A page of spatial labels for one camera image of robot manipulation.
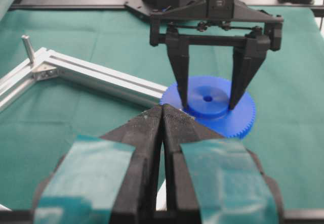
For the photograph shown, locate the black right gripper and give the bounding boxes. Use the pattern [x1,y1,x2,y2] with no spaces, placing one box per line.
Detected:
[150,0,284,110]

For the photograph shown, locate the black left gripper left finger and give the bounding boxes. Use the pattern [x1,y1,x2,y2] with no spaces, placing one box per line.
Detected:
[33,106,162,223]

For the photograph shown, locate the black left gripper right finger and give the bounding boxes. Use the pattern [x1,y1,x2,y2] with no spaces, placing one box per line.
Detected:
[163,104,284,223]

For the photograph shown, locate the blue plastic gear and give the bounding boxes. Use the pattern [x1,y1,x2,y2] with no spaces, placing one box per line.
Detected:
[160,76,256,139]

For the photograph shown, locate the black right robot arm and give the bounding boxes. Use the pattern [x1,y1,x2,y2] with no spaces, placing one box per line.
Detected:
[143,0,283,109]

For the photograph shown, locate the upright steel shaft top corner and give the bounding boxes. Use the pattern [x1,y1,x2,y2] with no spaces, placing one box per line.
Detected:
[21,34,35,65]

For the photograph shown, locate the square aluminium extrusion frame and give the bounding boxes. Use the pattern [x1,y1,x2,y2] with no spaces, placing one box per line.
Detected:
[1,48,167,111]

